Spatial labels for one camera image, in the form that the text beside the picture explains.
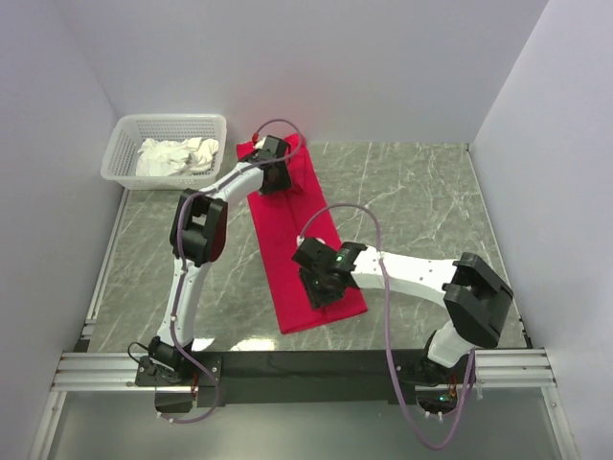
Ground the red t shirt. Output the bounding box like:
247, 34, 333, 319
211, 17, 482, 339
234, 133, 369, 335

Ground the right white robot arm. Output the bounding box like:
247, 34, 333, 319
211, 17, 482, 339
292, 238, 513, 386

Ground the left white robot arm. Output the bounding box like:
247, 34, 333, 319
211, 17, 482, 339
148, 135, 303, 385

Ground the white plastic laundry basket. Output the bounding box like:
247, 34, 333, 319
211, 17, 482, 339
101, 114, 227, 190

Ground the white t shirt in basket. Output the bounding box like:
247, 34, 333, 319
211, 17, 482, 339
135, 137, 219, 177

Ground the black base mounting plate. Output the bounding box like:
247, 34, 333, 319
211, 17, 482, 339
134, 349, 473, 413

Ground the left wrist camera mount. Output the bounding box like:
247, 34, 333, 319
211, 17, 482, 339
251, 133, 266, 150

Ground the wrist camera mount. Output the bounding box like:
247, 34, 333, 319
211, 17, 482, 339
251, 133, 266, 150
296, 235, 327, 247

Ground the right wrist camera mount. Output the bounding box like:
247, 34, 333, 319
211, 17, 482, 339
296, 235, 327, 247

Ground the aluminium frame rail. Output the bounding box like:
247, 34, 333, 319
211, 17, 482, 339
51, 348, 145, 394

